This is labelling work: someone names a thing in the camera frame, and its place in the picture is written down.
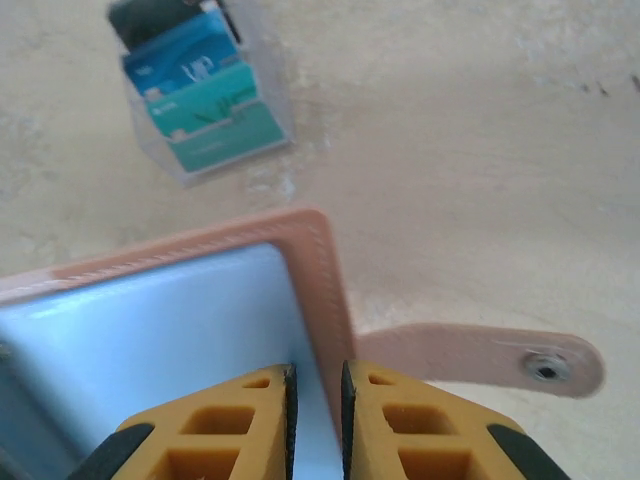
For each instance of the blue VIP card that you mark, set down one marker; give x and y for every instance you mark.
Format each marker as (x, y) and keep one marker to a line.
(165, 60)

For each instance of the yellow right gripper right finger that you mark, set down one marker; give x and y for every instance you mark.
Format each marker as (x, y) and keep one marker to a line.
(440, 450)

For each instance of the teal and black box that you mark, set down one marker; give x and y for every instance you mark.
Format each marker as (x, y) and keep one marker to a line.
(270, 60)

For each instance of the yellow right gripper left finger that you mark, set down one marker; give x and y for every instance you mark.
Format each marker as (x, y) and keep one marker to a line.
(200, 450)

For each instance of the black plastic card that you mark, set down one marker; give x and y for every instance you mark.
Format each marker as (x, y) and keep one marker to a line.
(125, 20)

